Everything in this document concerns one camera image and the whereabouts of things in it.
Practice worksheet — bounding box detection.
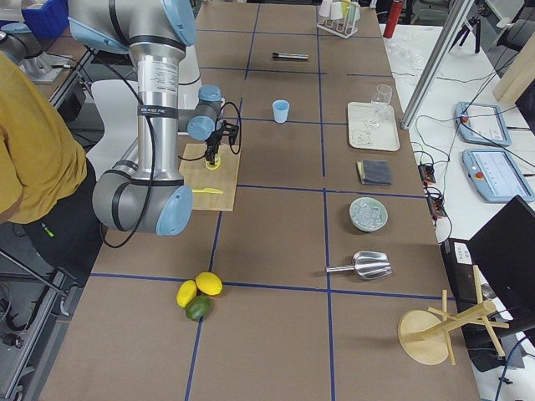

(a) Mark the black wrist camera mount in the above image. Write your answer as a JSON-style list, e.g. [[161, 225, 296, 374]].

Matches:
[[215, 120, 242, 155]]

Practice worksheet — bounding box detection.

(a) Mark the black tripod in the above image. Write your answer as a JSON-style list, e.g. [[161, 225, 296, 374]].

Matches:
[[449, 1, 488, 54]]

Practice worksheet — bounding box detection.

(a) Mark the wooden mug tree stand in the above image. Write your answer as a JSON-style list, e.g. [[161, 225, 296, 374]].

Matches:
[[397, 265, 509, 365]]

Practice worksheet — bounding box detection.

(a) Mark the folded grey cloth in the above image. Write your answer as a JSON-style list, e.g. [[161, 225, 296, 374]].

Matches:
[[356, 160, 392, 185]]

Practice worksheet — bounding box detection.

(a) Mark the person in yellow shirt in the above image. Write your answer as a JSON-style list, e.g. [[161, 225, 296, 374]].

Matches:
[[1, 55, 102, 284]]

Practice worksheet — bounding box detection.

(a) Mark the yellow lemon slice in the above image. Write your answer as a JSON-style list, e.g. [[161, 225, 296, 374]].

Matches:
[[205, 155, 221, 170]]

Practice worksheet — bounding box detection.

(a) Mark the black laptop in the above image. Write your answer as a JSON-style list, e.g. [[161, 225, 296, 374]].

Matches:
[[467, 195, 534, 316]]

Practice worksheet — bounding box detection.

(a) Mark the lower blue teach pendant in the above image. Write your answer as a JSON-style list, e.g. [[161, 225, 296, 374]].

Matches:
[[461, 150, 534, 203]]

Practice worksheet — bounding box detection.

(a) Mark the light blue plastic cup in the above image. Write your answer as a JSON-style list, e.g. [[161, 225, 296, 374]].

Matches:
[[272, 99, 290, 124]]

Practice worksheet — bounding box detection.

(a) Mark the white cup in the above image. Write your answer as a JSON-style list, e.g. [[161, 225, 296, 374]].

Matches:
[[318, 0, 333, 19]]

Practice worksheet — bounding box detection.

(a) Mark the white wire cup rack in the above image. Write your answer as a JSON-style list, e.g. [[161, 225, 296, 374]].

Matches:
[[316, 15, 359, 38]]

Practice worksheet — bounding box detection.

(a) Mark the metal ice scoop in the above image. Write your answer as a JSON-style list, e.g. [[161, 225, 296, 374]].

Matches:
[[325, 251, 393, 281]]

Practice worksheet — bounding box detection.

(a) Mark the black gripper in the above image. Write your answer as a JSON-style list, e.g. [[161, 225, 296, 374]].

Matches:
[[205, 129, 223, 168]]

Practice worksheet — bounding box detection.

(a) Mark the yellow plastic knife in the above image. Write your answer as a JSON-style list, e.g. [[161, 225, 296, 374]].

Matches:
[[192, 187, 224, 195]]

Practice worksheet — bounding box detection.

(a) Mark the white chair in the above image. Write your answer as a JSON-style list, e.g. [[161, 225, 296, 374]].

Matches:
[[87, 79, 138, 179]]

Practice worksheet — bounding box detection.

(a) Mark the cream bear serving tray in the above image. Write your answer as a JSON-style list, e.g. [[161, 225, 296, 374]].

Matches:
[[347, 102, 400, 152]]

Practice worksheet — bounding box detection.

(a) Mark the mint green cup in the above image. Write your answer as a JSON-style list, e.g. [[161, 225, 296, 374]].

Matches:
[[347, 2, 360, 23]]

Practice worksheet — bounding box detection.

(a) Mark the clear wine glass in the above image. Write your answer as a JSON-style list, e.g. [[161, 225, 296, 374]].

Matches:
[[369, 84, 393, 129]]

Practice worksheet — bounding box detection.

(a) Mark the upper blue teach pendant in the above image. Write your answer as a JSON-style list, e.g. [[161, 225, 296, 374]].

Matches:
[[454, 102, 512, 146]]

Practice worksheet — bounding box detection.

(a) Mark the yellow cup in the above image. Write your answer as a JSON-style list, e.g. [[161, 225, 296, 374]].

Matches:
[[341, 0, 350, 18]]

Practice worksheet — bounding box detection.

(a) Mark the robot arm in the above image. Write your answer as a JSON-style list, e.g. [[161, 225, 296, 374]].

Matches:
[[1, 23, 53, 79], [69, 1, 222, 236]]

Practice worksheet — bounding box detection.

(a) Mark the aluminium frame post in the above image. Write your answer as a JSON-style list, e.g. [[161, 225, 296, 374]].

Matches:
[[400, 0, 475, 129]]

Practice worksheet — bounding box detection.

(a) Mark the wooden cutting board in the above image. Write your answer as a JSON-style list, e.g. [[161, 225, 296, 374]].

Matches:
[[179, 145, 240, 211]]

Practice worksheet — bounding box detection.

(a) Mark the steel muddler black tip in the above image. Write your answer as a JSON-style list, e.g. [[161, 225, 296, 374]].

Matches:
[[272, 52, 309, 62]]

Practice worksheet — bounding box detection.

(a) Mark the green lime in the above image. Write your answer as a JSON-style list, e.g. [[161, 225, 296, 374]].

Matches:
[[186, 295, 211, 321]]

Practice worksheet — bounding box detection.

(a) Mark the blue teach pendant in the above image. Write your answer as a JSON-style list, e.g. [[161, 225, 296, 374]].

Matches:
[[461, 150, 534, 203], [454, 102, 512, 146]]

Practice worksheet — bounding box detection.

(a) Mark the black power strip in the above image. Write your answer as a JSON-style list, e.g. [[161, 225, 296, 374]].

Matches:
[[418, 164, 447, 221]]

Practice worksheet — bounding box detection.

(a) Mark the green bowl of ice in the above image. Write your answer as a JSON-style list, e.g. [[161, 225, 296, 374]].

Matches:
[[349, 197, 388, 232]]

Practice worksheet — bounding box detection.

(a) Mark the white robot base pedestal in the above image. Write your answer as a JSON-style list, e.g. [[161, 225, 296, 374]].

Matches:
[[178, 45, 202, 109]]

